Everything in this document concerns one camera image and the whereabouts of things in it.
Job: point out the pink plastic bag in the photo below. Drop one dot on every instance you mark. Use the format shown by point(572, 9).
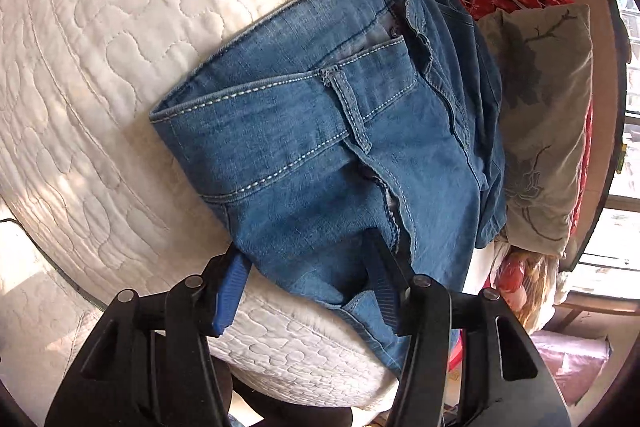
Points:
point(574, 362)

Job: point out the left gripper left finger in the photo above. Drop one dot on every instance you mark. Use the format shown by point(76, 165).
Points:
point(146, 362)

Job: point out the grey floral pillow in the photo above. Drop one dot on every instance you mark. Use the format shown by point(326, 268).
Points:
point(545, 60)

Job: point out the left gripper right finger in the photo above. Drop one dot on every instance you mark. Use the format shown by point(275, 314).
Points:
point(504, 380)

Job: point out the white quilted mattress cover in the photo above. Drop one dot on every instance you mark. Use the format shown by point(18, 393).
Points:
point(99, 204)

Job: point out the blue denim jeans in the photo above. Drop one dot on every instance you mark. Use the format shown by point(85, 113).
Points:
point(329, 118)

